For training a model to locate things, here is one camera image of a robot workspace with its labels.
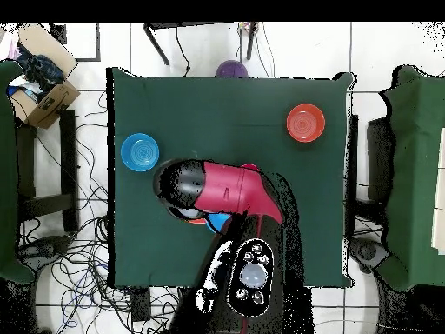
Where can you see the large orange plastic bowl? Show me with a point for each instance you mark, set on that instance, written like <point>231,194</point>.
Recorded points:
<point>197,221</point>

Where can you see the dark green tablecloth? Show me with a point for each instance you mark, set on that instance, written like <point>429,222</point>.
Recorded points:
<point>156,104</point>

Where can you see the black metal table frame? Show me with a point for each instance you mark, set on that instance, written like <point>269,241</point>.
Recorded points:
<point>251,41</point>

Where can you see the black stand base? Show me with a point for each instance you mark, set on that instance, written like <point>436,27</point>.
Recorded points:
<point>368,252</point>
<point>45,248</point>

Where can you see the small blue flat-bottomed bowl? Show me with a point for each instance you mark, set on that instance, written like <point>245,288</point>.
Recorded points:
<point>140,152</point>

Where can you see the large blue plastic bowl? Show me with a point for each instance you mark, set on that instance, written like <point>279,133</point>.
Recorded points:
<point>217,221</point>

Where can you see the black power strip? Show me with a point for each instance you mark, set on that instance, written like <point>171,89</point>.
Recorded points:
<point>140,304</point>

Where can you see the black box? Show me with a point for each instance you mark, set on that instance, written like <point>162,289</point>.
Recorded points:
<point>57,33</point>

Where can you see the dark clothes bundle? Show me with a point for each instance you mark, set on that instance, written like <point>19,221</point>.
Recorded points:
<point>43,71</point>

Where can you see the small orange flat-bottomed bowl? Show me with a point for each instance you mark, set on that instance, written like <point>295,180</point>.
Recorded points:
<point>306,123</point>

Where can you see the cardboard box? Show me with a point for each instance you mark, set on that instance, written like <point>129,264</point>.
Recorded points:
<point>54,104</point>

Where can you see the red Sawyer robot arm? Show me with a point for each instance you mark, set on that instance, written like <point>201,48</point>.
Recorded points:
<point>226,188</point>

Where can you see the purple plastic bowl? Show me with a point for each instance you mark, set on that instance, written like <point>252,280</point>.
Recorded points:
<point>232,68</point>

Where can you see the green cloth covered table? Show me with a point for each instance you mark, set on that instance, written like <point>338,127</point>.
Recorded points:
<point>8,174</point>
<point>413,174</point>

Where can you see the black bench frame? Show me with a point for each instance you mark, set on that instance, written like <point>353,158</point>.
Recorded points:
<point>67,156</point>

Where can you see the beige board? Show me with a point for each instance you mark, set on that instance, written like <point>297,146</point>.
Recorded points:
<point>439,191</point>

